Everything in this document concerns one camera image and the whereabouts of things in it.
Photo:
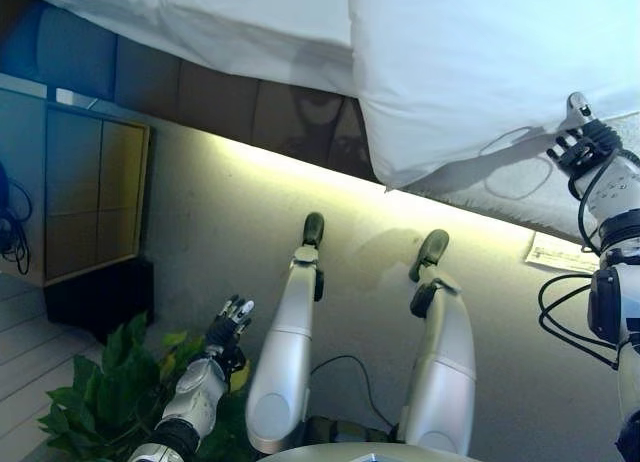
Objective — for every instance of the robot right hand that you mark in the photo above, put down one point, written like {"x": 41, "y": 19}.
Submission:
{"x": 592, "y": 144}

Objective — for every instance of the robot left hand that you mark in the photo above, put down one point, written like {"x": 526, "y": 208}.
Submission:
{"x": 227, "y": 327}

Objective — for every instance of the white fringed blanket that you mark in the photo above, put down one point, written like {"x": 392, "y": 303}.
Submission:
{"x": 525, "y": 192}

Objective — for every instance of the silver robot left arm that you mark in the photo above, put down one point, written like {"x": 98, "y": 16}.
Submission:
{"x": 200, "y": 387}

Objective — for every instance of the silver robot left leg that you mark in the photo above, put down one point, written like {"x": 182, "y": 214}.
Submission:
{"x": 290, "y": 342}

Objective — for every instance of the silver robot leg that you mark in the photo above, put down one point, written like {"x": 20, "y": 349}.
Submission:
{"x": 445, "y": 342}
{"x": 290, "y": 342}

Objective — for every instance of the green leafy plant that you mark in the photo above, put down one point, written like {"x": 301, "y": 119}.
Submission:
{"x": 115, "y": 382}

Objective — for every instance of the silver robot torso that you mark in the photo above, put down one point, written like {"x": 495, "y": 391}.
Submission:
{"x": 360, "y": 454}

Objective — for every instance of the wooden nightstand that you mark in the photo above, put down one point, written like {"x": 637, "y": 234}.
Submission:
{"x": 80, "y": 182}

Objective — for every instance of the silver robot right leg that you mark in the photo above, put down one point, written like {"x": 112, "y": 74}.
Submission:
{"x": 445, "y": 342}

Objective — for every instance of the white pillow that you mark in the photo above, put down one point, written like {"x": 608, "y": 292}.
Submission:
{"x": 225, "y": 17}

